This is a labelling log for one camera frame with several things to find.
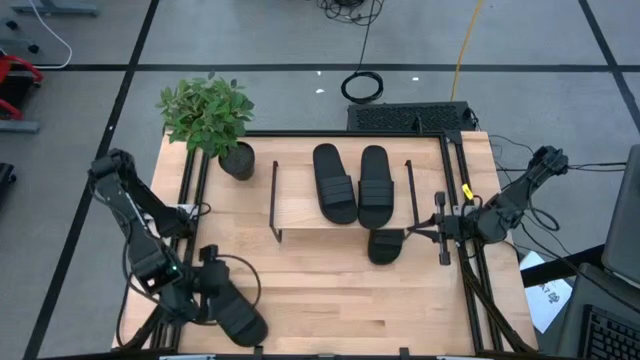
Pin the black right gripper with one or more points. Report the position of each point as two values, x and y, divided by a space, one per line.
457 225

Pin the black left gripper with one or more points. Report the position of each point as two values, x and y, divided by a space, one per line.
212 277

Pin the black rubber slide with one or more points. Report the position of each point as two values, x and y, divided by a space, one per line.
376 190
334 185
385 247
240 320

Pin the wooden shelf with black legs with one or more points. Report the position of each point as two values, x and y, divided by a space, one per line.
300 200

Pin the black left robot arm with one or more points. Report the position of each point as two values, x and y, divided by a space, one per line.
135 235

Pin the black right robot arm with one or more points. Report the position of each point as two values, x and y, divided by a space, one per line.
520 192

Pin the black computer case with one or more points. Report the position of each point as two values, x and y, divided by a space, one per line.
400 117

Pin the black desk bar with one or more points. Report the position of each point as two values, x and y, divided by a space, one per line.
550 270

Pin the white paper sheet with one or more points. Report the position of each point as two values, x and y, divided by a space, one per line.
550 300

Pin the green plant in black pot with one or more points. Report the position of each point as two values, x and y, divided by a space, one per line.
207 112

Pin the grey desk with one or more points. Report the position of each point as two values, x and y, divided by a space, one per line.
590 285

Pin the grey monitor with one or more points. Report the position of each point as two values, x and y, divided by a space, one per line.
625 225

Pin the black keyboard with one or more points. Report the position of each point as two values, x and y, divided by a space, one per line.
610 335

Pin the grey desk foot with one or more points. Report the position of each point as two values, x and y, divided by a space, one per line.
17 127
55 10

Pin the black metal rig frame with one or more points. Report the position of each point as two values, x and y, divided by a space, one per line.
350 133

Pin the red chair frame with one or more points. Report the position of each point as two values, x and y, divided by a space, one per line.
20 62

